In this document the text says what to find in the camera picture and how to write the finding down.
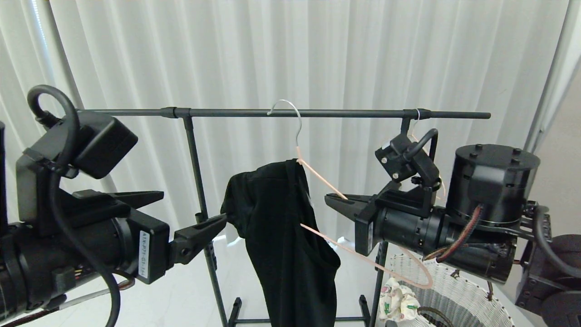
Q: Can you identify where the white curtain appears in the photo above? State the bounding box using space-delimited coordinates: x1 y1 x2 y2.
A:
0 0 581 255

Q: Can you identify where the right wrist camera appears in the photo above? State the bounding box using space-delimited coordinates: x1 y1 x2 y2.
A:
375 133 442 216

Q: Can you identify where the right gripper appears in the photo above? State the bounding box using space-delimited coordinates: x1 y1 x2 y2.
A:
325 193 518 284

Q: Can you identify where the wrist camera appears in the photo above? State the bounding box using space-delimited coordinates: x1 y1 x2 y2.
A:
375 133 442 216
16 111 139 237

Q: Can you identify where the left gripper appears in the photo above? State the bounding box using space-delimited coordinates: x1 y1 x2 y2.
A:
0 190 227 318

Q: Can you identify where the black clothes rack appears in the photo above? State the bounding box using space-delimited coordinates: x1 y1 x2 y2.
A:
77 108 492 327

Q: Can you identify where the cream printed garment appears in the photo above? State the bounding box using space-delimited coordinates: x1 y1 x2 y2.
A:
379 277 422 323

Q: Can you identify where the white laundry basket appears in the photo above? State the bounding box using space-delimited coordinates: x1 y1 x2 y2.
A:
386 253 516 327

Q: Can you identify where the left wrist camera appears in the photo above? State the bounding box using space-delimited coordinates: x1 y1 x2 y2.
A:
16 111 139 237

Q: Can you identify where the pink clothes hanger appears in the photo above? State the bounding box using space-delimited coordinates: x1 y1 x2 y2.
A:
267 99 434 289
409 119 448 200

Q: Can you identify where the black garment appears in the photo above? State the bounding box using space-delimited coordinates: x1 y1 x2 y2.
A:
221 159 341 327

